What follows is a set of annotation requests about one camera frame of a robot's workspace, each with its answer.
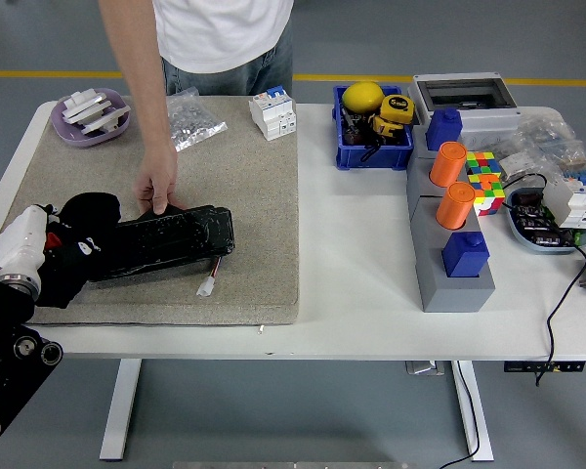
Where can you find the person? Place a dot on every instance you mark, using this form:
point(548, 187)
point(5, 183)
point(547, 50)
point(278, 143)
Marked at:
point(224, 34)

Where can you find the colourful puzzle cube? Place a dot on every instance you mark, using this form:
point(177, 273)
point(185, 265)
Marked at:
point(488, 195)
point(483, 163)

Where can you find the clear bag of screws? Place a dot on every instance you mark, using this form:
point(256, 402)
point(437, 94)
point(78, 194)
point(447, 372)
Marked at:
point(195, 122)

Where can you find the purple tray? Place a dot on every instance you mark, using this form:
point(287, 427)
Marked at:
point(68, 136)

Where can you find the silver bracket under table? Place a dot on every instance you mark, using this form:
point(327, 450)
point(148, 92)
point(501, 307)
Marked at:
point(424, 367)

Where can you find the clear bag with white part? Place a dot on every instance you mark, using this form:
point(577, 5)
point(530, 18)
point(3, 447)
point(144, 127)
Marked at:
point(515, 166)

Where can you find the blue square peg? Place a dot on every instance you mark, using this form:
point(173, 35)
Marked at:
point(442, 129)
point(464, 256)

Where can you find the yellow ball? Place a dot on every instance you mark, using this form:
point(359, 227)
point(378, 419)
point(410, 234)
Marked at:
point(362, 97)

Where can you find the blue-grey tray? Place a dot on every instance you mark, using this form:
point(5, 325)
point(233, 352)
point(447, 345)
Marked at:
point(522, 237)

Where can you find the yellow black tape measure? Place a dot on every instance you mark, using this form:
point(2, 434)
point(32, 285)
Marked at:
point(398, 107)

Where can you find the black desk control panel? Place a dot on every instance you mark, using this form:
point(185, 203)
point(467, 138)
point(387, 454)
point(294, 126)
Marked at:
point(515, 366)

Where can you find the blue plastic bin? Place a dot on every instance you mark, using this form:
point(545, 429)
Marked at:
point(371, 156)

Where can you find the dark hand tool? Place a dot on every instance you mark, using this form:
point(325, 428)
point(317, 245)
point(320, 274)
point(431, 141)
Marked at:
point(354, 129)

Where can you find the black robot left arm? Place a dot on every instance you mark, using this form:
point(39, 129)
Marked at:
point(5, 342)

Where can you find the grey peg holder block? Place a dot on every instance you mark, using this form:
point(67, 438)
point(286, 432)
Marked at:
point(454, 295)

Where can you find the dark electronic modules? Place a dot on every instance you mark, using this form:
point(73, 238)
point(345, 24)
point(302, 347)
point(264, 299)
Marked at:
point(530, 215)

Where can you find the black glossy panel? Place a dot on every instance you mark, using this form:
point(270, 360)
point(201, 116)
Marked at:
point(176, 239)

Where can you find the white circuit breaker blue switch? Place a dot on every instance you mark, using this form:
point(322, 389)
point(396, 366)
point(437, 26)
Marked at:
point(273, 115)

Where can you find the white table leg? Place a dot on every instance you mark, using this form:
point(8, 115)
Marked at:
point(478, 439)
point(119, 410)

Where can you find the grey-brown mat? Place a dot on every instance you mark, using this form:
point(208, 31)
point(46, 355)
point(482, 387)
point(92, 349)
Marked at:
point(244, 195)

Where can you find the white plastic part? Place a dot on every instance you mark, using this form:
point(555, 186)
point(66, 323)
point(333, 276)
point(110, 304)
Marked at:
point(85, 105)
point(107, 119)

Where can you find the clear bag of components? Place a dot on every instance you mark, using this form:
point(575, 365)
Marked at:
point(552, 139)

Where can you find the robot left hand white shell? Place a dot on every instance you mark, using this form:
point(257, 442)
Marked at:
point(22, 239)

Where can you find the grey enclosure box clear lid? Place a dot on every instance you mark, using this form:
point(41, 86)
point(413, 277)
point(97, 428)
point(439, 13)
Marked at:
point(488, 122)

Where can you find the large white circuit breaker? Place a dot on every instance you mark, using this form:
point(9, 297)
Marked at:
point(576, 200)

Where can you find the orange cylinder peg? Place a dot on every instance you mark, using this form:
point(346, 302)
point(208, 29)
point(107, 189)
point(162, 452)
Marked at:
point(447, 163)
point(454, 205)

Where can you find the yellow black tool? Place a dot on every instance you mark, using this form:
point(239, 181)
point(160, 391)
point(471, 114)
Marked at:
point(387, 126)

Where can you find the person's right forearm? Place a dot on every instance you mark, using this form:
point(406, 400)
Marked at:
point(146, 98)

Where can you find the person's right hand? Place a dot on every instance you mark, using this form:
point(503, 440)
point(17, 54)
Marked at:
point(158, 171)

